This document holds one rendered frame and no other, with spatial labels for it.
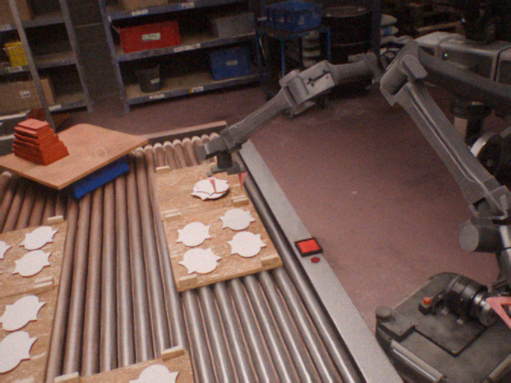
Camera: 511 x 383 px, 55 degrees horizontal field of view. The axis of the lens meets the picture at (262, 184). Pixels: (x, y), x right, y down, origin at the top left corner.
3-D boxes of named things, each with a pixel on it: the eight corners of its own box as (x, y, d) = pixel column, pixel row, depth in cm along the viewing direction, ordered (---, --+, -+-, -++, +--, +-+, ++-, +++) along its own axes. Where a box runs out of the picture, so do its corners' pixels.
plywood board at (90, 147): (83, 125, 262) (82, 122, 261) (148, 142, 236) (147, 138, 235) (-6, 165, 228) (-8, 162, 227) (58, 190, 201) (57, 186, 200)
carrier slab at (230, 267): (251, 205, 198) (250, 201, 197) (283, 265, 163) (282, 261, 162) (163, 224, 191) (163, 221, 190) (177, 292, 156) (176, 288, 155)
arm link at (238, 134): (319, 101, 142) (303, 68, 142) (306, 106, 138) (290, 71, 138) (240, 152, 175) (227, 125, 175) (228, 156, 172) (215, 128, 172)
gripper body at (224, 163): (241, 171, 179) (239, 151, 176) (214, 176, 177) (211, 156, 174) (236, 165, 185) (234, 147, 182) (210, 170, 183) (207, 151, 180)
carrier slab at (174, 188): (230, 162, 233) (229, 159, 232) (249, 204, 198) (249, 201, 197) (155, 176, 226) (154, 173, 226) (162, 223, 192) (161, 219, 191)
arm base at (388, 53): (407, 77, 173) (410, 43, 167) (392, 83, 169) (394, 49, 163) (388, 73, 179) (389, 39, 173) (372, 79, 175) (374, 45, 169)
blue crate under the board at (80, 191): (90, 156, 251) (84, 139, 246) (131, 169, 234) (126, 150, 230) (36, 184, 230) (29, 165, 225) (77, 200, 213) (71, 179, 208)
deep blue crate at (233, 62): (246, 66, 647) (243, 38, 629) (253, 75, 612) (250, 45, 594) (208, 73, 639) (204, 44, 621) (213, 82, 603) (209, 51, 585)
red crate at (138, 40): (176, 37, 605) (172, 14, 591) (182, 45, 567) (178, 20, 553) (121, 46, 589) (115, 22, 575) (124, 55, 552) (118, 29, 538)
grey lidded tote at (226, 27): (245, 27, 621) (243, 8, 610) (257, 32, 592) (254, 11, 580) (208, 34, 605) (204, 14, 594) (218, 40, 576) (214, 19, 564)
